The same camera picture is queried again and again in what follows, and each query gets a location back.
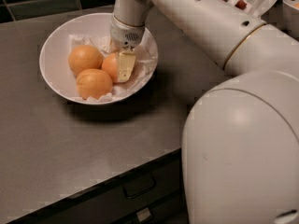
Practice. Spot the red strawberries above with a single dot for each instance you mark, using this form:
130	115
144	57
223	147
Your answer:
241	4

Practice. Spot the white paper under oranges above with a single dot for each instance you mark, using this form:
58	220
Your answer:
145	65

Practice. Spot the orange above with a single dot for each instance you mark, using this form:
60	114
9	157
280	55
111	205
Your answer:
111	65
93	83
84	57

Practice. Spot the dark lower drawer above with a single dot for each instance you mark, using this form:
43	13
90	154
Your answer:
171	209

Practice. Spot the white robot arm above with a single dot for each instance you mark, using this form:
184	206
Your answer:
240	144

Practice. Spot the dark upper drawer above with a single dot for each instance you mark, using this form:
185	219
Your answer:
112	199

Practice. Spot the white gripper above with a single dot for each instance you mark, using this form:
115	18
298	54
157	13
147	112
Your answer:
126	34

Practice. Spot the large white bowl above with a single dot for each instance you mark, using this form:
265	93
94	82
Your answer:
53	60

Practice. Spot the dark drawer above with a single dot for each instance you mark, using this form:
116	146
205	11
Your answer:
171	209
112	199

